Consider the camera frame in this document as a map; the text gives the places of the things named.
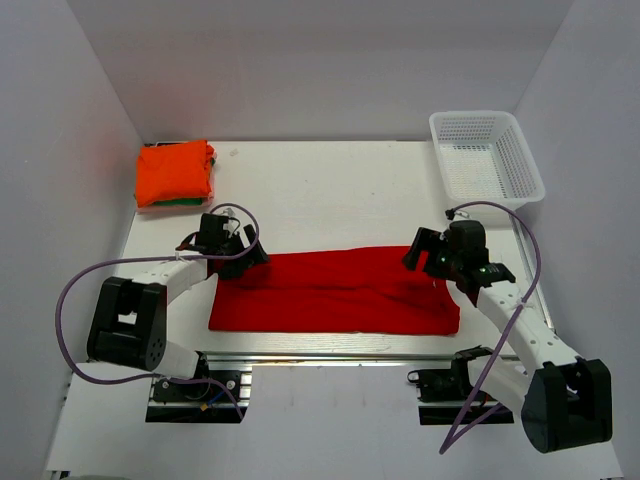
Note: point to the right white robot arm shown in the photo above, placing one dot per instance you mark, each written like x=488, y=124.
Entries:
x=563, y=400

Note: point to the aluminium table edge rail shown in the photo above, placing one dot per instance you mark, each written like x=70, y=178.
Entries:
x=324, y=358

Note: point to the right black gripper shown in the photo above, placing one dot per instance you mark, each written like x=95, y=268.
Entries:
x=431, y=241

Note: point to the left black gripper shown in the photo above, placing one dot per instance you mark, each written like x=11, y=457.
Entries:
x=258, y=257

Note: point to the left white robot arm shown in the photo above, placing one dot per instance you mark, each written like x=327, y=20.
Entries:
x=129, y=326

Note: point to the pink folded t shirt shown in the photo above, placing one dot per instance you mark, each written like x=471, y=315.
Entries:
x=151, y=210

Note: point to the orange folded t shirt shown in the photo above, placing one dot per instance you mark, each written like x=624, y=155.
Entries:
x=172, y=172

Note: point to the red t shirt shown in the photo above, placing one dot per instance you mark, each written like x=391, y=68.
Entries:
x=362, y=290

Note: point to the white plastic mesh basket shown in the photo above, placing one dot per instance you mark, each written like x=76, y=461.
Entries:
x=484, y=156

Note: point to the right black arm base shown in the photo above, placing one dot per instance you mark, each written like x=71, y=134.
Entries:
x=441, y=393

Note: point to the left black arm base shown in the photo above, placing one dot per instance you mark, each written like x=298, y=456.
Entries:
x=223, y=399

